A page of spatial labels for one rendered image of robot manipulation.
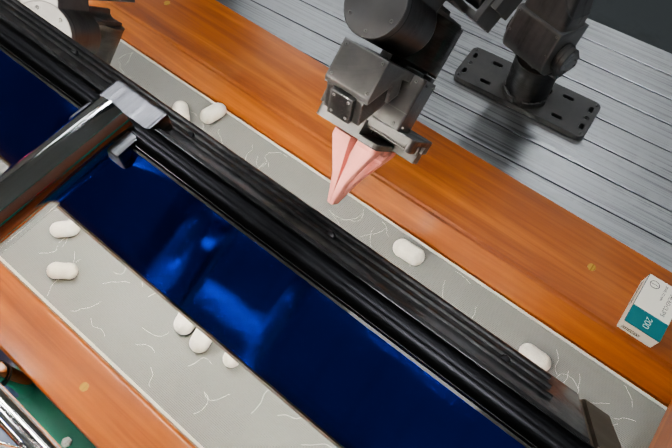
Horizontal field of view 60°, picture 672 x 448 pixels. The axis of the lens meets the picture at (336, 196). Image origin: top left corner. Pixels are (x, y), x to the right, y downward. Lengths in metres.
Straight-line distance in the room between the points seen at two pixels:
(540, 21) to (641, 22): 1.42
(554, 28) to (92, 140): 0.59
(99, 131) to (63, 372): 0.39
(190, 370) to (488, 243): 0.33
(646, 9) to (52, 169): 2.07
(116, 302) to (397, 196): 0.32
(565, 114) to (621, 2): 1.36
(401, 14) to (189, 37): 0.41
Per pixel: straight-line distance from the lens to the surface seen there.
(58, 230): 0.69
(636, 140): 0.89
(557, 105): 0.88
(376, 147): 0.53
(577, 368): 0.64
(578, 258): 0.65
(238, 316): 0.26
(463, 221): 0.64
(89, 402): 0.60
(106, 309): 0.65
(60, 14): 0.59
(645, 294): 0.64
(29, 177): 0.26
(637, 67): 0.99
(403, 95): 0.52
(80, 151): 0.26
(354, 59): 0.46
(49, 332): 0.64
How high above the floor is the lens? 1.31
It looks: 60 degrees down
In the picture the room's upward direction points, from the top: straight up
